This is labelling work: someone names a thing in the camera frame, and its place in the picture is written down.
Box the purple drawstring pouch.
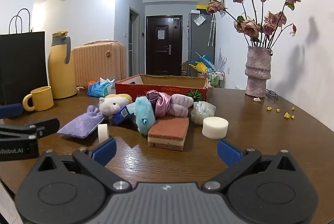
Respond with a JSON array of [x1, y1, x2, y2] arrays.
[[57, 105, 105, 139]]

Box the blue small carton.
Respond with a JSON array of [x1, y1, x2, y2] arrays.
[[112, 103, 135, 125]]

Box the white yellow plush toy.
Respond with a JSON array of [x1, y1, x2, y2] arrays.
[[99, 94, 133, 118]]

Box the light blue plush toy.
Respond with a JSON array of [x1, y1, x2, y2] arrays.
[[135, 96, 156, 135]]

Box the small white foam block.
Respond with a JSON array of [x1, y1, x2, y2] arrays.
[[97, 124, 110, 144]]

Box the yellow ceramic mug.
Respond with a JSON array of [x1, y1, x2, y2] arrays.
[[22, 86, 54, 111]]

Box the white round sponge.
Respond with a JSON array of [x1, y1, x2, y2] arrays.
[[202, 116, 229, 139]]

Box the black paper shopping bag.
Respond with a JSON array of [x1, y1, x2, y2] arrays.
[[1, 31, 48, 105]]

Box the white mesh bath puff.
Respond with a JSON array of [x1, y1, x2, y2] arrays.
[[191, 101, 216, 125]]

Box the fallen pink petal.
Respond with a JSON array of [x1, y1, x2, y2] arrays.
[[253, 97, 261, 103]]

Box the yellow thermos jug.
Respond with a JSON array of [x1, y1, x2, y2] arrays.
[[48, 31, 77, 100]]

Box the yellow crumbs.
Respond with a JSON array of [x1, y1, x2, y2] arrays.
[[266, 106, 295, 119]]

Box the blue tissue pack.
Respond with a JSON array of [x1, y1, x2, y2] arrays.
[[87, 78, 115, 98]]

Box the red layered sponge block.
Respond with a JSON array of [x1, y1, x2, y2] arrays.
[[148, 116, 189, 151]]

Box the black eyeglasses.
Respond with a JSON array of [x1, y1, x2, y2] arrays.
[[266, 89, 279, 100]]

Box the lilac fluffy headband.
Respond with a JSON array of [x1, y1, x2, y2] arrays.
[[166, 94, 194, 117]]

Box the red cardboard box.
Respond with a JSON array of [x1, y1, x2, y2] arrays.
[[115, 74, 209, 101]]

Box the pink satin scrunchie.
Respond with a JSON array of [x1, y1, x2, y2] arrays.
[[146, 90, 171, 118]]

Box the pink textured vase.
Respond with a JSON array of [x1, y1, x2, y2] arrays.
[[245, 47, 272, 98]]

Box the pink ribbed suitcase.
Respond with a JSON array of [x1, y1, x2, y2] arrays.
[[71, 40, 127, 87]]

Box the yellow blue clutter pile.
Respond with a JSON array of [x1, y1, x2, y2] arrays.
[[181, 52, 216, 76]]

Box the dried pink roses bouquet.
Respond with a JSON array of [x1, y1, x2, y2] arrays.
[[205, 0, 301, 50]]

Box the grey refrigerator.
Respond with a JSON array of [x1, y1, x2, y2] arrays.
[[187, 13, 215, 63]]

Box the dark entrance door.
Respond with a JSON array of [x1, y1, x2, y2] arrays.
[[145, 15, 183, 76]]

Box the small wire trolley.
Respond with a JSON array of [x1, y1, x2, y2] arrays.
[[206, 68, 225, 88]]

